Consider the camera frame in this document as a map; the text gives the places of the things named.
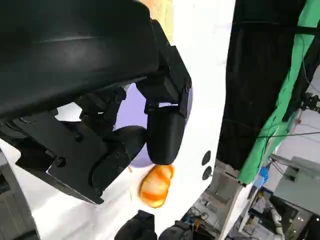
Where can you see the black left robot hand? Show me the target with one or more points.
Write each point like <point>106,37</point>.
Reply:
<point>75,50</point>

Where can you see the grey equipment box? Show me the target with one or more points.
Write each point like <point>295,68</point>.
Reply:
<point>300,175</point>

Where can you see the black drape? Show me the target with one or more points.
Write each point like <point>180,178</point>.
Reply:
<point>250,87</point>

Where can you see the blue plastic object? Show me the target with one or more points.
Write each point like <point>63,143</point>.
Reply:
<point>263,176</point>

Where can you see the round black table cap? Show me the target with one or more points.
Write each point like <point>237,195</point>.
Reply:
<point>207,173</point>
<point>206,158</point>

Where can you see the lilac plate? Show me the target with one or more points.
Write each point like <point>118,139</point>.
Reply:
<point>132,110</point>

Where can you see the green cloth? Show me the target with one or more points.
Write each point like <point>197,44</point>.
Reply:
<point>280,107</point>

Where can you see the orange and white toy bread roll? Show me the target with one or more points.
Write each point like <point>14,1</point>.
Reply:
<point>155,187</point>

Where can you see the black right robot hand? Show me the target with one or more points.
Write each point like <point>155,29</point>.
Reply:
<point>140,227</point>

